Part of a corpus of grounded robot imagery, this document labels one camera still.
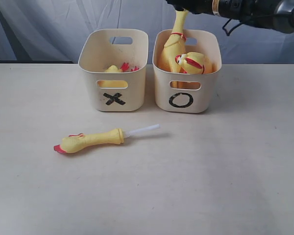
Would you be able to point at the headless yellow chicken body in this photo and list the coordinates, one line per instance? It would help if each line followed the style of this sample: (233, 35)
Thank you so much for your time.
(116, 83)

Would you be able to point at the cream bin marked O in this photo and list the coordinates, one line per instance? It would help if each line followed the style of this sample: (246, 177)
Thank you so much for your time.
(186, 93)

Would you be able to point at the yellow rubber chicken top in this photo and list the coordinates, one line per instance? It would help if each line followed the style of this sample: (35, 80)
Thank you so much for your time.
(194, 63)

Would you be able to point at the cream bin marked X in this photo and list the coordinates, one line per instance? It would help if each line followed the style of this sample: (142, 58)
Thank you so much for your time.
(107, 47)

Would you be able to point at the white backdrop curtain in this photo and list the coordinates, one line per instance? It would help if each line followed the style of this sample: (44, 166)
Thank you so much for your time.
(56, 30)

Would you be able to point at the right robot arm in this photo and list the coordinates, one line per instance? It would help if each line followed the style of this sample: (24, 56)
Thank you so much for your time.
(277, 15)

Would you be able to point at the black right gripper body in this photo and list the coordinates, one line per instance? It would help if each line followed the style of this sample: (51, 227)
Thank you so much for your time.
(193, 6)

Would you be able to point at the detached chicken head neck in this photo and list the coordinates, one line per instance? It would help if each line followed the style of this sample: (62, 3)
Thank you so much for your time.
(75, 143)

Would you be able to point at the yellow rubber chicken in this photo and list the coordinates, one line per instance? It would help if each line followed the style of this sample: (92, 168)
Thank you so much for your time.
(194, 63)
(175, 45)

